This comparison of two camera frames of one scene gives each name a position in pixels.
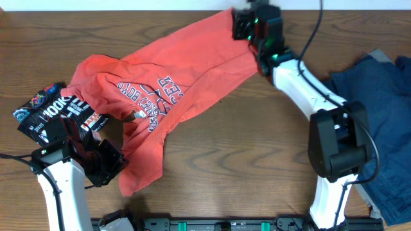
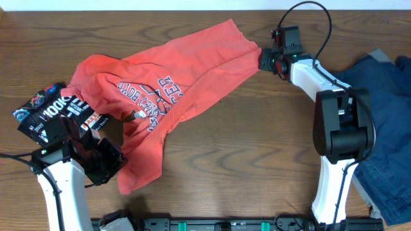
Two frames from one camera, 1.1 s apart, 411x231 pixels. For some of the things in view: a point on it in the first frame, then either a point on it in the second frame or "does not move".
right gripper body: [244, 31] to [269, 60]
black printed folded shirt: [52, 104] does not move
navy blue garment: [385, 88] does not move
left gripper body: [102, 162] does not move
